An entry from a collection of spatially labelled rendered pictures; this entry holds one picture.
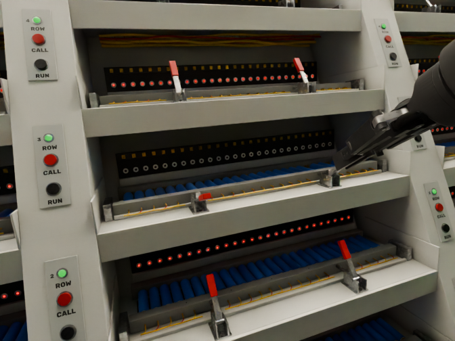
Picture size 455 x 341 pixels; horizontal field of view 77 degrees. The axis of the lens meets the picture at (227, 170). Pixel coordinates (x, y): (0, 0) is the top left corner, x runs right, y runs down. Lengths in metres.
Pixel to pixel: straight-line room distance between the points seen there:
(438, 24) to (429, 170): 0.41
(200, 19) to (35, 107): 0.33
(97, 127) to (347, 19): 0.58
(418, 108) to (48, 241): 0.51
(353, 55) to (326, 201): 0.39
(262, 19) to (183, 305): 0.57
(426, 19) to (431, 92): 0.57
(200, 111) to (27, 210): 0.30
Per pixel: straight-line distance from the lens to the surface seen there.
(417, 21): 0.93
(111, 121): 0.50
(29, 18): 0.59
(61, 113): 0.51
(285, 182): 0.58
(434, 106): 0.40
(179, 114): 0.51
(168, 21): 0.60
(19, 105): 0.53
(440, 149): 0.78
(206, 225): 0.48
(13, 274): 0.51
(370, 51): 0.77
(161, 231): 0.47
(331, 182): 0.58
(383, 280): 0.66
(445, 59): 0.39
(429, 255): 0.73
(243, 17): 0.65
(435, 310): 0.78
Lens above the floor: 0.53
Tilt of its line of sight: 9 degrees up
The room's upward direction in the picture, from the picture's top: 11 degrees counter-clockwise
